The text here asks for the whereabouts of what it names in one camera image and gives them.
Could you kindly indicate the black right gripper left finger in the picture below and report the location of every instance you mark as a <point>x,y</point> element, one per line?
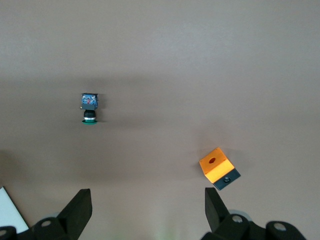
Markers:
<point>72,217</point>

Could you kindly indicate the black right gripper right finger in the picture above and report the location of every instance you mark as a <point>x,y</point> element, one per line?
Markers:
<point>217,215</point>

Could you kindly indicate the orange and black button box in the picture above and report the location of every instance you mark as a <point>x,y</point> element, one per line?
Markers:
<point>215,166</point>

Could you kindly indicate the green push button switch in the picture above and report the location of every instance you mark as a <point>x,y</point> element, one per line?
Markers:
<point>89,102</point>

